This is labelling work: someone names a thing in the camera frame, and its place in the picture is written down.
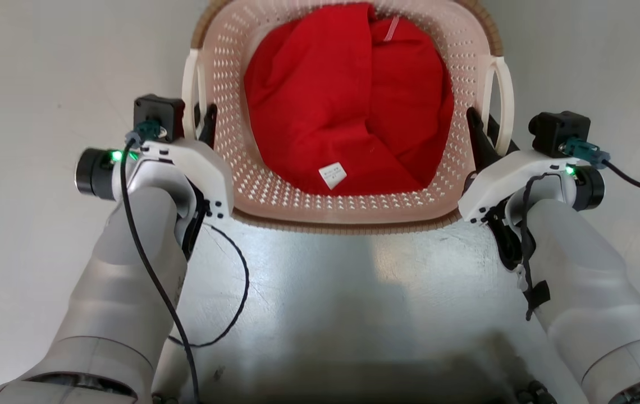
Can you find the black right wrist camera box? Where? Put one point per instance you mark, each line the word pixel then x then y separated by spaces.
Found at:
pixel 557 132

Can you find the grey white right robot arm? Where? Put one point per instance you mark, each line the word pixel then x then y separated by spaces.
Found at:
pixel 584 280

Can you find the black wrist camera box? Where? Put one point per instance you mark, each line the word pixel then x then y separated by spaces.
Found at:
pixel 557 132
pixel 160 115

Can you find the white perforated plastic laundry basket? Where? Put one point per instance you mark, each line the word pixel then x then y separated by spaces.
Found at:
pixel 353 210

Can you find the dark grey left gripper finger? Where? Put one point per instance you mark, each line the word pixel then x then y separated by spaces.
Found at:
pixel 209 126
pixel 197 118

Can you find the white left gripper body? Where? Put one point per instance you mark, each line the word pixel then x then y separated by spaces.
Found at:
pixel 202 163

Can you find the red garment with white label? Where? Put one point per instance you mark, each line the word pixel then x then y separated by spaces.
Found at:
pixel 320 106

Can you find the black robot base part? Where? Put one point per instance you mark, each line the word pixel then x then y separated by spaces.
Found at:
pixel 536 394

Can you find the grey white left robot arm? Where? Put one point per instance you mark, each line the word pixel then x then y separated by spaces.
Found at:
pixel 123 269

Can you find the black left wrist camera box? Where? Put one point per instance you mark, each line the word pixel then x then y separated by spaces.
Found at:
pixel 160 115

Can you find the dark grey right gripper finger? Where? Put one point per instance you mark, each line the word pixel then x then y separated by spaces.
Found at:
pixel 513 146
pixel 481 143

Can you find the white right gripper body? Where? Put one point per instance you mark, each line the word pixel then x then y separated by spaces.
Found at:
pixel 499 179

